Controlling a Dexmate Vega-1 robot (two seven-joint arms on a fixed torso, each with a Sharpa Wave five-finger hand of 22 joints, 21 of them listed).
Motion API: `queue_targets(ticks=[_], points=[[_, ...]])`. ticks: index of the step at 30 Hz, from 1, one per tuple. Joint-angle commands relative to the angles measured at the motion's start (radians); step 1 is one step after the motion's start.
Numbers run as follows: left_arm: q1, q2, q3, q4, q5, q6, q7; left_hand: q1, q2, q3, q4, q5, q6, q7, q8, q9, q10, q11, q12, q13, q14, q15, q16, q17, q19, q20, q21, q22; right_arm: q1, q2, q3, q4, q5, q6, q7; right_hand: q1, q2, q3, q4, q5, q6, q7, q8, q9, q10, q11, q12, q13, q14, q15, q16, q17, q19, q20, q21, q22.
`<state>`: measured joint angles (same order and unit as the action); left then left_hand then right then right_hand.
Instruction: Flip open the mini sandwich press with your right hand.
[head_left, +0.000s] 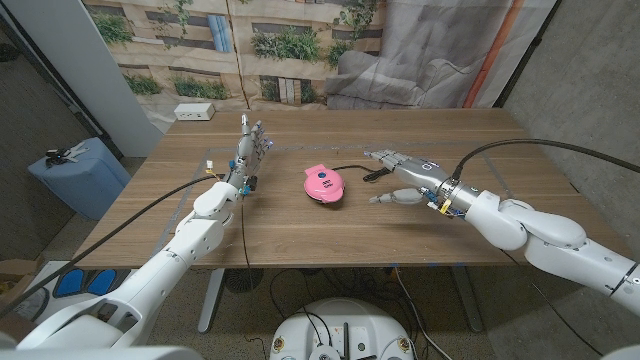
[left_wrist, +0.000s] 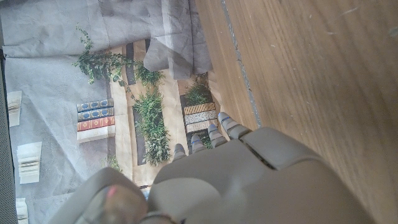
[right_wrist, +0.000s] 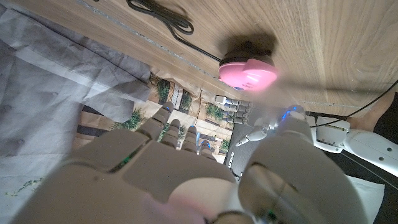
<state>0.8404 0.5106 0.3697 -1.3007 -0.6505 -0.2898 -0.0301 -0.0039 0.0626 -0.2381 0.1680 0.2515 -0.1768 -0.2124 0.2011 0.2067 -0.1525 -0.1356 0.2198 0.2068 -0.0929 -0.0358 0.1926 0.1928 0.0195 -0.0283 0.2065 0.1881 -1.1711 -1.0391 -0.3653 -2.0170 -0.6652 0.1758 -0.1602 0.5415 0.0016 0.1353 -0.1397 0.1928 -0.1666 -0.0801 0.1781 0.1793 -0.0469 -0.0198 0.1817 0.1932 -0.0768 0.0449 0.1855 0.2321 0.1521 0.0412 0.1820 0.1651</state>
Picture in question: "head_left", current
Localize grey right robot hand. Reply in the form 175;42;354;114
363;148;479;219

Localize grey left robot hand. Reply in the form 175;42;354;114
222;113;275;197

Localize pink mini sandwich press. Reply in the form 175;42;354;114
303;163;346;205

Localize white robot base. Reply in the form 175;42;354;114
269;298;415;360

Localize white power strip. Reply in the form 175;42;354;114
173;102;216;122

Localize black round floor stand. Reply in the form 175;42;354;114
223;268;265;295

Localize building print backdrop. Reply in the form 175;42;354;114
82;0;389;134

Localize white table leg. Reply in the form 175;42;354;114
452;265;484;334
197;268;226;335

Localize black backdrop stand pole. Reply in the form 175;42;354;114
493;0;564;109

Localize blue plastic bin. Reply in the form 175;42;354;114
27;137;132;222

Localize grey keys bundle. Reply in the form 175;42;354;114
63;141;90;164

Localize small black gadget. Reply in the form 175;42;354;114
44;147;70;168

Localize white pedal board blue pads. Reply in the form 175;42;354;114
22;259;139;316

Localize white robot torso edge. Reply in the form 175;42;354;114
0;344;204;360

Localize brown cardboard box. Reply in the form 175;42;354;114
0;258;51;341

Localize black press power cord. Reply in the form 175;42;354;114
332;163;395;183

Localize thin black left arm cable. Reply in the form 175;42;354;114
239;194;254;274

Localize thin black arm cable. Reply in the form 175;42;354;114
239;194;254;274
499;248;605;357

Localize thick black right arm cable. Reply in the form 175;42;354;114
451;138;640;182

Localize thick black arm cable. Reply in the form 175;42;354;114
451;138;640;182
0;173;226;321

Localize grey floor cable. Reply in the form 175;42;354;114
393;267;444;360

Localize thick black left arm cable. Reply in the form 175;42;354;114
0;173;226;321

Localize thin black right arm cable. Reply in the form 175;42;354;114
499;248;605;357

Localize white wall panel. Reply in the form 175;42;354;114
2;0;165;159

